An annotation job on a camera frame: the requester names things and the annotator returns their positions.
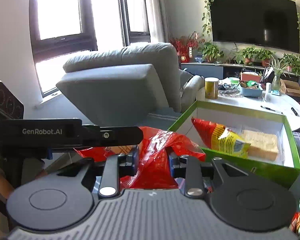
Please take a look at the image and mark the red snack bag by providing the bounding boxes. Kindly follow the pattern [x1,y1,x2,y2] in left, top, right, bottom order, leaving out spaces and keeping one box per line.
[73,126,207,190]

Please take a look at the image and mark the red yellow chip bag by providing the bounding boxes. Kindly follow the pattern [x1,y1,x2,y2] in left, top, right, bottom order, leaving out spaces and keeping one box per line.
[191,118,250,159]

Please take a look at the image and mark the clear bread bag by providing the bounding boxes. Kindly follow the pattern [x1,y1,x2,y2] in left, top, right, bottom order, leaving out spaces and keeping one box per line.
[242,130,279,161]

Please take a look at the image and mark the grey sofa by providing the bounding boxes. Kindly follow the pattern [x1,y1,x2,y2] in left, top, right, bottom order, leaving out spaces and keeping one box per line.
[56,42,204,126]

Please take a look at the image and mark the yellow tin can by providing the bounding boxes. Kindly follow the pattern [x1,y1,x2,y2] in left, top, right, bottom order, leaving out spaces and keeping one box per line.
[205,77,219,99]

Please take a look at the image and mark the light blue tray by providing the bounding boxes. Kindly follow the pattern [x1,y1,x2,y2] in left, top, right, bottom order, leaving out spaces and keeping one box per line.
[239,80,263,98]

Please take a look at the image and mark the green cardboard box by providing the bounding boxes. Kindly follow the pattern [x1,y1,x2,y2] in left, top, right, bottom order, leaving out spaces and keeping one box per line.
[168,101,300,188]

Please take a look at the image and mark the white oval coffee table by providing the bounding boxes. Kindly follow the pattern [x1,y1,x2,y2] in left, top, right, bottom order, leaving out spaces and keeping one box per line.
[196,88,300,131]

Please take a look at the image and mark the red flower decoration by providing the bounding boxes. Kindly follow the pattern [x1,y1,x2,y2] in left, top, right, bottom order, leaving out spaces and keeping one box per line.
[170,31,205,63]

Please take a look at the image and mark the brown cardboard box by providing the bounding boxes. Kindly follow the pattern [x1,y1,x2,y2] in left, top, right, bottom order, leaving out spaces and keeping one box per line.
[280,79,300,97]

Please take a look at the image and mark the glass vase with plant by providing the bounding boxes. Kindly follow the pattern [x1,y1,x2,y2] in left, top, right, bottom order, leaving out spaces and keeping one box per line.
[269,57,288,95]

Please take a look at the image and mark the black wall television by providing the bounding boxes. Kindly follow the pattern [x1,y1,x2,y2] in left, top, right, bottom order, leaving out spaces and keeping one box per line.
[209,0,300,53]

